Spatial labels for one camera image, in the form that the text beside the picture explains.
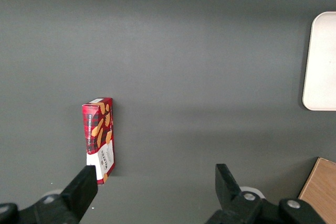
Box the wooden drawer cabinet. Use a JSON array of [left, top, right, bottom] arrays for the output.
[[298, 157, 336, 224]]

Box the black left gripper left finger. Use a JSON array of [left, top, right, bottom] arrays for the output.
[[0, 165, 99, 224]]

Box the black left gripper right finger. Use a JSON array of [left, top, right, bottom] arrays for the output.
[[204, 163, 325, 224]]

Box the beige rectangular tray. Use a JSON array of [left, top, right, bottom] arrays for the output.
[[301, 11, 336, 111]]

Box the red tartan shortbread box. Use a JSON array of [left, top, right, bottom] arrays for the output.
[[81, 97, 116, 186]]

